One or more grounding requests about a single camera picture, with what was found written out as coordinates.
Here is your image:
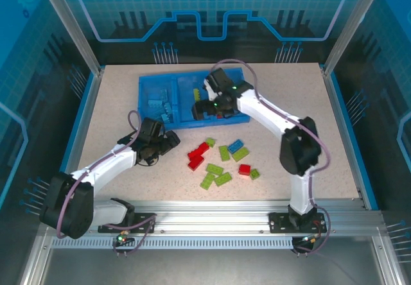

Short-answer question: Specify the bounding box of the long red lego brick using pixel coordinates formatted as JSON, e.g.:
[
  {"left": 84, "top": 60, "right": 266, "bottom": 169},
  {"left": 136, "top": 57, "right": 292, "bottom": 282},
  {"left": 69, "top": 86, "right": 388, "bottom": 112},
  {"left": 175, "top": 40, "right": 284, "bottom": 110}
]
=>
[{"left": 187, "top": 142, "right": 211, "bottom": 161}]

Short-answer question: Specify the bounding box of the blue three-compartment plastic bin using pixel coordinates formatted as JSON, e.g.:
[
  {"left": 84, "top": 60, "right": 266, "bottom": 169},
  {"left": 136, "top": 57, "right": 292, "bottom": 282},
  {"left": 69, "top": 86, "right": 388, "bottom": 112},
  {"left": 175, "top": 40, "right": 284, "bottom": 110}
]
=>
[{"left": 137, "top": 67, "right": 252, "bottom": 130}]

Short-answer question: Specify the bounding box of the blue table edge strip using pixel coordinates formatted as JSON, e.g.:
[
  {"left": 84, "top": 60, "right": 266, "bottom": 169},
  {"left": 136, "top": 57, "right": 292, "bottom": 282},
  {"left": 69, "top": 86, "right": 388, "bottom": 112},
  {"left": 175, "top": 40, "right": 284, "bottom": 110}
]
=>
[
  {"left": 329, "top": 71, "right": 380, "bottom": 211},
  {"left": 58, "top": 72, "right": 96, "bottom": 177}
]

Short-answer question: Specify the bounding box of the grey metal panel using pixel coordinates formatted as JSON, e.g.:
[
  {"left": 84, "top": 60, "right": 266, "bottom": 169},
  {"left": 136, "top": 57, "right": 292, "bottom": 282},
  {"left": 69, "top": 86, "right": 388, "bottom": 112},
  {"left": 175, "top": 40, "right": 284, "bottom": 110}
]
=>
[{"left": 41, "top": 248, "right": 386, "bottom": 285}]

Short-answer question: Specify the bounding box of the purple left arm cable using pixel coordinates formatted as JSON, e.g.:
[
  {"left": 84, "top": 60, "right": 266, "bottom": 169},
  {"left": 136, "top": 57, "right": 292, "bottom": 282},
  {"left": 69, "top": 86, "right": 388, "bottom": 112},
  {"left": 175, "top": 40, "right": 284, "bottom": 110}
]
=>
[{"left": 56, "top": 110, "right": 145, "bottom": 239}]

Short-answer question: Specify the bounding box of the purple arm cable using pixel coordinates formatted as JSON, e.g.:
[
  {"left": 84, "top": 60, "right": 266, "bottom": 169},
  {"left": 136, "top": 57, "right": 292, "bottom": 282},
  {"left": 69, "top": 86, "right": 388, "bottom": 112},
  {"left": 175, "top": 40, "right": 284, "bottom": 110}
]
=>
[
  {"left": 56, "top": 110, "right": 145, "bottom": 239},
  {"left": 214, "top": 58, "right": 331, "bottom": 209}
]

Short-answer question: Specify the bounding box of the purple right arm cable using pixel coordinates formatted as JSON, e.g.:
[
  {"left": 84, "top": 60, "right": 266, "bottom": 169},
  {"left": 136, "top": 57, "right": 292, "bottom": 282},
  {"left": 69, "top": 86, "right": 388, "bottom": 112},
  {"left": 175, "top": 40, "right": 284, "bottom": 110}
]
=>
[{"left": 214, "top": 58, "right": 331, "bottom": 209}]

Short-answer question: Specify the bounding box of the aluminum side rail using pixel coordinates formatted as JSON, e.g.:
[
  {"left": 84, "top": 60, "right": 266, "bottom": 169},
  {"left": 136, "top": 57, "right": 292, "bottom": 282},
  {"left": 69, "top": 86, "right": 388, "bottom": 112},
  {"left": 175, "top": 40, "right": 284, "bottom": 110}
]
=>
[
  {"left": 322, "top": 68, "right": 367, "bottom": 204},
  {"left": 64, "top": 68, "right": 105, "bottom": 177}
]

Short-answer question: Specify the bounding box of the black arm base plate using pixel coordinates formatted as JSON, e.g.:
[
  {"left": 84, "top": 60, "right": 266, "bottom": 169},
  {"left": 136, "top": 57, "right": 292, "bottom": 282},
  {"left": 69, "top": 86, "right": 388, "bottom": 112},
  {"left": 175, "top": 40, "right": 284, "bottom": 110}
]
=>
[
  {"left": 98, "top": 213, "right": 158, "bottom": 234},
  {"left": 268, "top": 211, "right": 328, "bottom": 234}
]

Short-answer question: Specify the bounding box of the aluminum mounting rail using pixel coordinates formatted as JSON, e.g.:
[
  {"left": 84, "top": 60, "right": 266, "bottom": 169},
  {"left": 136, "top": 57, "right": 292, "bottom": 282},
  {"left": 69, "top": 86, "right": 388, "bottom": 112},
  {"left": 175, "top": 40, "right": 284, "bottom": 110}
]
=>
[{"left": 89, "top": 200, "right": 385, "bottom": 235}]

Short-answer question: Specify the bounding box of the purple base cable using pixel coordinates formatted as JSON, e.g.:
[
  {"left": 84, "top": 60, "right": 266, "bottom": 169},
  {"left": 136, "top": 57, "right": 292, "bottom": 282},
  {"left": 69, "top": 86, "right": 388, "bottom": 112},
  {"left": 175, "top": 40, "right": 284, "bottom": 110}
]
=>
[
  {"left": 290, "top": 206, "right": 335, "bottom": 256},
  {"left": 104, "top": 216, "right": 158, "bottom": 257}
]

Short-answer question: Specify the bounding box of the slotted grey cable duct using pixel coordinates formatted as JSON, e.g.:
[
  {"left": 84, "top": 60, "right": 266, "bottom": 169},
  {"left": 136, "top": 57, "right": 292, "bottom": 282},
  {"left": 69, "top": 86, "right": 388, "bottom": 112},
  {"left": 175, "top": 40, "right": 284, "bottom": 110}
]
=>
[{"left": 51, "top": 236, "right": 298, "bottom": 250}]

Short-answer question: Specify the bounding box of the aluminum frame post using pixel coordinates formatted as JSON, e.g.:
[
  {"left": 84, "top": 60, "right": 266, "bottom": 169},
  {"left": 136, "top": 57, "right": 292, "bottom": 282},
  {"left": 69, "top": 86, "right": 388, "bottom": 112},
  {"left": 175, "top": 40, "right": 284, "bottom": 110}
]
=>
[
  {"left": 322, "top": 0, "right": 388, "bottom": 76},
  {"left": 35, "top": 0, "right": 105, "bottom": 76}
]

